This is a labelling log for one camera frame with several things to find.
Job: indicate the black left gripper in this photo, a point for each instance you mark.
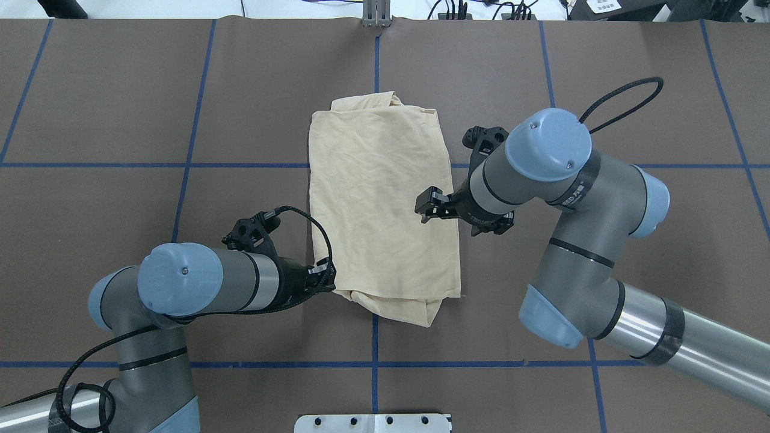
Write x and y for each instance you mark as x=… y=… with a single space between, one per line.
x=294 y=280

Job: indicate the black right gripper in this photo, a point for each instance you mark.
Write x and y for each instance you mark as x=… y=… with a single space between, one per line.
x=464 y=205

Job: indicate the beige long-sleeve printed shirt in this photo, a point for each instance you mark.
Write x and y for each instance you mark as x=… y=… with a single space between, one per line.
x=370 y=157

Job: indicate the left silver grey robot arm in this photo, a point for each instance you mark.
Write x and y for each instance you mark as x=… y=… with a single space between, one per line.
x=140 y=380

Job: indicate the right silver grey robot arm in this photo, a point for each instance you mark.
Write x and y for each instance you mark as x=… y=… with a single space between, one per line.
x=603 y=202

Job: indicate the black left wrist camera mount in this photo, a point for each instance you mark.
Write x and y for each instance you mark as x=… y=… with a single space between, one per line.
x=252 y=235

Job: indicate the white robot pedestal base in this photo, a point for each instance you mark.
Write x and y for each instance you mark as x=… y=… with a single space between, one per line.
x=393 y=422

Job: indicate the grey aluminium frame post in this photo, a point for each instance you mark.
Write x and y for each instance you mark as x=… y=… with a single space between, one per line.
x=376 y=13

